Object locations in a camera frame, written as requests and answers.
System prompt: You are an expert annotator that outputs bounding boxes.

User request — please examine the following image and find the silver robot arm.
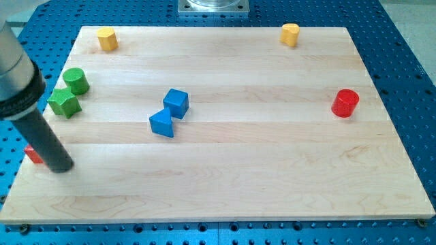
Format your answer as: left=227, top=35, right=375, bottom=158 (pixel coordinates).
left=1, top=20, right=74, bottom=173

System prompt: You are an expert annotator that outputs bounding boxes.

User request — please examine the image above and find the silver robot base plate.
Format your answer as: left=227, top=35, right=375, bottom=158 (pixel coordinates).
left=177, top=0, right=250, bottom=16

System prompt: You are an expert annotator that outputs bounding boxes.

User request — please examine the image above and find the blue cube block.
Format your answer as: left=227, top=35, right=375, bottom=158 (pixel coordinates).
left=163, top=88, right=189, bottom=119

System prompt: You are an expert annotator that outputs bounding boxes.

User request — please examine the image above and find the blue triangle block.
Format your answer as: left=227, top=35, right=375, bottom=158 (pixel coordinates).
left=149, top=108, right=174, bottom=137

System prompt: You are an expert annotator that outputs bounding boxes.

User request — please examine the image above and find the yellow pentagon block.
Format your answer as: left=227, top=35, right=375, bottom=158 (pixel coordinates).
left=97, top=27, right=119, bottom=51

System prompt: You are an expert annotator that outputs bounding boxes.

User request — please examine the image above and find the green star block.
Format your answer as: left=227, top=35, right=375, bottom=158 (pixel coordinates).
left=47, top=87, right=82, bottom=118

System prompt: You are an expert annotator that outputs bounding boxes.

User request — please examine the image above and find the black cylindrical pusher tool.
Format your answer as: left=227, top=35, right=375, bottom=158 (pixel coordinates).
left=12, top=109, right=74, bottom=173

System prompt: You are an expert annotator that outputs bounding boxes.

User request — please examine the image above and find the yellow heart block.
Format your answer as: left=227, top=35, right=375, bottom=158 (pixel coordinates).
left=279, top=23, right=300, bottom=47

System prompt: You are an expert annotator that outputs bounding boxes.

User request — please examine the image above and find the red star block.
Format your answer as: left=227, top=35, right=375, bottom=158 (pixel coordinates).
left=24, top=144, right=44, bottom=164

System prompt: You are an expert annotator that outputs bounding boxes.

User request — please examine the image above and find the green cylinder block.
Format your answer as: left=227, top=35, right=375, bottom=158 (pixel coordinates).
left=62, top=67, right=90, bottom=95

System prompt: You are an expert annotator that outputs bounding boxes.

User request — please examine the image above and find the wooden board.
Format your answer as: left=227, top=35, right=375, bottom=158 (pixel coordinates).
left=1, top=26, right=435, bottom=224

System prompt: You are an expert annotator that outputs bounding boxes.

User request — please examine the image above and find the red cylinder block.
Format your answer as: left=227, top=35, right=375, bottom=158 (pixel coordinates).
left=331, top=88, right=360, bottom=118

